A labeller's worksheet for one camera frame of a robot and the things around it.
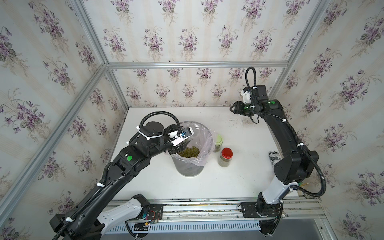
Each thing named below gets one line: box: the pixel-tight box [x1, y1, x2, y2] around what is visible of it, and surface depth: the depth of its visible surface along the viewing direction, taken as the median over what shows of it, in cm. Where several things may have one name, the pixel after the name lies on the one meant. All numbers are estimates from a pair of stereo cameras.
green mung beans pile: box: [178, 146, 200, 158], surface depth 93 cm
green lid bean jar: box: [213, 134, 224, 153], surface depth 90 cm
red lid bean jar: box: [218, 147, 234, 168], surface depth 83 cm
